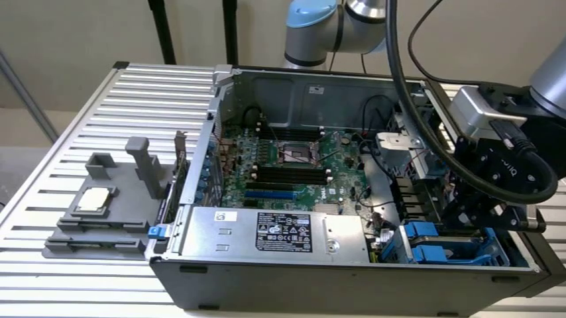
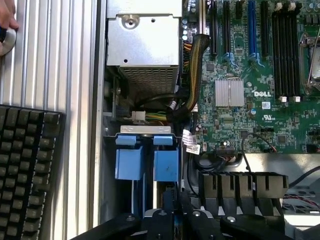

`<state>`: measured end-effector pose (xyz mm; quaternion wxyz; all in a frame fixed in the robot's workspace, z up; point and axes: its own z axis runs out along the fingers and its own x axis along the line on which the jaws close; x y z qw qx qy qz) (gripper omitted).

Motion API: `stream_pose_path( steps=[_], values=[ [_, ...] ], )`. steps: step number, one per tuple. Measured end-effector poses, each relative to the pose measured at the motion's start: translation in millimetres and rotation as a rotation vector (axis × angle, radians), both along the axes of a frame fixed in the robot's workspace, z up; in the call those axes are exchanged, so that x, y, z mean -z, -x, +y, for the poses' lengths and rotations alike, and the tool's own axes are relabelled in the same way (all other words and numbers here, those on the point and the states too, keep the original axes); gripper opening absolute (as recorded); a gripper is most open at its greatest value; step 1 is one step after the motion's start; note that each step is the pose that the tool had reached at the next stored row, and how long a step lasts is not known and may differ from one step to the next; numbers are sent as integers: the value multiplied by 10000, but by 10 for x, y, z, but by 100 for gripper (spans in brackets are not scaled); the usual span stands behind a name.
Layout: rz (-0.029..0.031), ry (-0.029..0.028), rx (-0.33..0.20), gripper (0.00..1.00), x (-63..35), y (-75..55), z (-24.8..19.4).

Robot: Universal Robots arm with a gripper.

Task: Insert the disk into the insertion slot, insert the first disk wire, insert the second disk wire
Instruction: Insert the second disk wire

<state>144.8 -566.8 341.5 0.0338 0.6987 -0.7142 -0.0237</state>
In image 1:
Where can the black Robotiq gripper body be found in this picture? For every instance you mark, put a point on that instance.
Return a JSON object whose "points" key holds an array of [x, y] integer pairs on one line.
{"points": [[490, 165]]}

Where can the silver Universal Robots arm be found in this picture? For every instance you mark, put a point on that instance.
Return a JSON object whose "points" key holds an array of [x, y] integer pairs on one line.
{"points": [[310, 36]]}

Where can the blue disk bay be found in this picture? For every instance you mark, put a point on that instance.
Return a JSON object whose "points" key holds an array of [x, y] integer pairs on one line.
{"points": [[493, 248]]}

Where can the blue disk carrier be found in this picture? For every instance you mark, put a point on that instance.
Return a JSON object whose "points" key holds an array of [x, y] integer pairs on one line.
{"points": [[422, 231], [431, 255]]}

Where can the black RAM slot bank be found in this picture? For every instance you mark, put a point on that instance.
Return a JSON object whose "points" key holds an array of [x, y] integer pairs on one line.
{"points": [[291, 174], [290, 134]]}

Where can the blue expansion slot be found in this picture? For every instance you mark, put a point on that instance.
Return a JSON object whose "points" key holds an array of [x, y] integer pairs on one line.
{"points": [[270, 194]]}

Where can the black expansion slot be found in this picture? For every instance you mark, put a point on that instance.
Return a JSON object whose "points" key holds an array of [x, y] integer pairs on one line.
{"points": [[270, 186]]}

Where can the silver drive cage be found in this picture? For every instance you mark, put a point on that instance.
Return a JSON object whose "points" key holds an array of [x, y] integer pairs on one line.
{"points": [[398, 152]]}

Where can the silver chipset heatsink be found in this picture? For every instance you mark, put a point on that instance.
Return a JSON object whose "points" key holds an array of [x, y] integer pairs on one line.
{"points": [[328, 208]]}

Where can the green motherboard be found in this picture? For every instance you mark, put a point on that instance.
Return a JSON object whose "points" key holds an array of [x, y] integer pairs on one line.
{"points": [[304, 195]]}

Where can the black open PC case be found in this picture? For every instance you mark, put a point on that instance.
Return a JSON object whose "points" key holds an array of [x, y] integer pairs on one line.
{"points": [[335, 285]]}

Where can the CPU socket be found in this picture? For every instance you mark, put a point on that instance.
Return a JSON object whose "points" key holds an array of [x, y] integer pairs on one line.
{"points": [[295, 153]]}

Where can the silver power supply unit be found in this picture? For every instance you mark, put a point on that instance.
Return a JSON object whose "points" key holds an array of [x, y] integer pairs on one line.
{"points": [[247, 235]]}

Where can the graphics card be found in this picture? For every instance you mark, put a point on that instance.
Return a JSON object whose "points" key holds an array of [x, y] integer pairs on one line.
{"points": [[179, 172]]}

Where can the blue case latch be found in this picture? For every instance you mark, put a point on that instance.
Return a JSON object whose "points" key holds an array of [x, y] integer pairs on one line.
{"points": [[156, 232]]}

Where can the grey parts rack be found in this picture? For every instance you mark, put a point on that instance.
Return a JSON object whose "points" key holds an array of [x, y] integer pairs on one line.
{"points": [[128, 212]]}

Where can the silver CPU chip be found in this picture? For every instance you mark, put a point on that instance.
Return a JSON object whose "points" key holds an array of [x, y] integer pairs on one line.
{"points": [[95, 198]]}

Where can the green RAM stick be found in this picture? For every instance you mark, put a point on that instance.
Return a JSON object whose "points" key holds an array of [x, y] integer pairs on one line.
{"points": [[91, 245]]}

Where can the grey metal pole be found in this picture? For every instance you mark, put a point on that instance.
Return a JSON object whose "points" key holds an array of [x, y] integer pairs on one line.
{"points": [[27, 96]]}

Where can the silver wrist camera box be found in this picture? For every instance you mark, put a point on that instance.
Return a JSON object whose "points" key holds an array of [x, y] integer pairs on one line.
{"points": [[477, 109]]}

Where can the black vertical post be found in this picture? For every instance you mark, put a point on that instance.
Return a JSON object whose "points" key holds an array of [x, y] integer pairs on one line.
{"points": [[231, 31], [164, 31]]}

